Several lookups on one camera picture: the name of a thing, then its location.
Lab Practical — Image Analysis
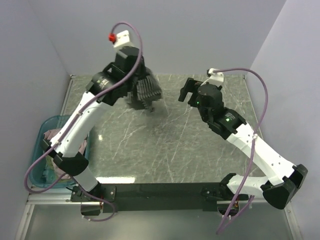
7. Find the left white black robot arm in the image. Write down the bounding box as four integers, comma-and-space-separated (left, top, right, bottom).
42, 46, 145, 201

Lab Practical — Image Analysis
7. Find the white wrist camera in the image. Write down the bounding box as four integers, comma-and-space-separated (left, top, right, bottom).
108, 30, 134, 51
201, 68, 224, 87

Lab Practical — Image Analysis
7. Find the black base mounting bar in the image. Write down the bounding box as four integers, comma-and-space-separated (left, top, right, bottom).
70, 183, 251, 216

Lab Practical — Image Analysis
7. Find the purple cable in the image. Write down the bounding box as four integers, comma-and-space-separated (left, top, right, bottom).
209, 67, 270, 235
24, 22, 144, 223

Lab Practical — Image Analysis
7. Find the teal plastic laundry basket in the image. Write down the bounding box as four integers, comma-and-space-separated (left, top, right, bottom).
29, 115, 91, 189

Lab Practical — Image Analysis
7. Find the black white striped tank top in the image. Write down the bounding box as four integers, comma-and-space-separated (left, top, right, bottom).
125, 72, 163, 112

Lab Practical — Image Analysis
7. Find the green tank top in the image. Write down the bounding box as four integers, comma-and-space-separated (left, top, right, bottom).
45, 156, 58, 173

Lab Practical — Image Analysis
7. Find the pink tank top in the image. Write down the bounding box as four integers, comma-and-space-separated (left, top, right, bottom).
44, 128, 87, 181

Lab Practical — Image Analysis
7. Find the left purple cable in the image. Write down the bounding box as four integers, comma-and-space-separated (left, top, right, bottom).
24, 22, 144, 223

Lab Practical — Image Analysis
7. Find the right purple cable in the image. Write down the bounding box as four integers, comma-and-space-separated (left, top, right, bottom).
209, 67, 270, 235

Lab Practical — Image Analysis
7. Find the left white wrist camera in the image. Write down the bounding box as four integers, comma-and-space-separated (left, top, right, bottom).
108, 30, 134, 51

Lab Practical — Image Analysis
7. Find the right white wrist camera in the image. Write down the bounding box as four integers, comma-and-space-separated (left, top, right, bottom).
201, 68, 224, 87

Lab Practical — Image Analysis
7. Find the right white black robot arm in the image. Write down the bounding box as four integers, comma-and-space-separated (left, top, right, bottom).
178, 78, 308, 210

